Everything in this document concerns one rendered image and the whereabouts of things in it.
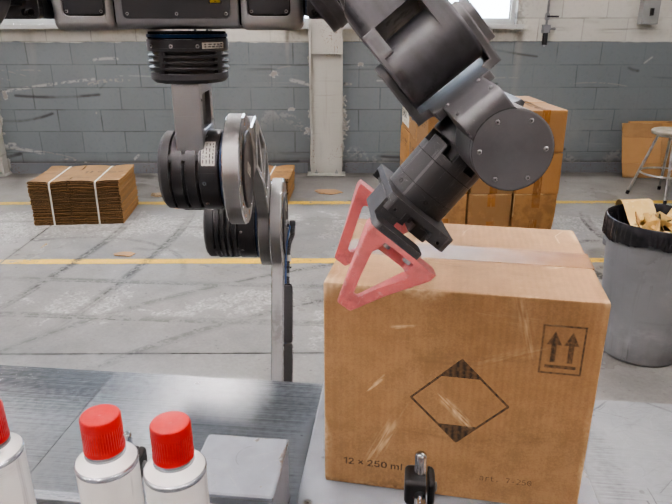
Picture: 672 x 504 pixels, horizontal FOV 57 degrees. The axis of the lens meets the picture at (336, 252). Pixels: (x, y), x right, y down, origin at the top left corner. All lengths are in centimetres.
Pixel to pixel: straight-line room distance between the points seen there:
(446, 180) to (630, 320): 243
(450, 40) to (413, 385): 39
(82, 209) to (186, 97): 379
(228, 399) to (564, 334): 54
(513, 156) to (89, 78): 599
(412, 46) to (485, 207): 345
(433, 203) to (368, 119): 549
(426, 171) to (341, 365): 30
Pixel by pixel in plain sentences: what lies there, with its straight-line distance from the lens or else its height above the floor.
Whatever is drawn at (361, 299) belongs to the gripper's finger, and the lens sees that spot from 51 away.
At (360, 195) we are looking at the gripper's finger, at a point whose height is 123.
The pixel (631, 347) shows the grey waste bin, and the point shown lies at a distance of 296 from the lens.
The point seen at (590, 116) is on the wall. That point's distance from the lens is 646.
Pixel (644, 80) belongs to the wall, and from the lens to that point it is 661.
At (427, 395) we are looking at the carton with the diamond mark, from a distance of 74.
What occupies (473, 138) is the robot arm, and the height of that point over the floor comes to 131.
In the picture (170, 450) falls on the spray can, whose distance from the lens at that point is 54.
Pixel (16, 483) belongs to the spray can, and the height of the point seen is 101.
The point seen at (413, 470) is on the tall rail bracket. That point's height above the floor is 97.
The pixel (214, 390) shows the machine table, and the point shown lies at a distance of 105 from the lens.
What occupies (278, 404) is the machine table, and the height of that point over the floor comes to 83.
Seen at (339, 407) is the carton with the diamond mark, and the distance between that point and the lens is 76.
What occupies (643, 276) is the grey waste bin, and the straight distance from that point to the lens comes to 281.
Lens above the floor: 139
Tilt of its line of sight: 20 degrees down
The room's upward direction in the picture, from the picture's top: straight up
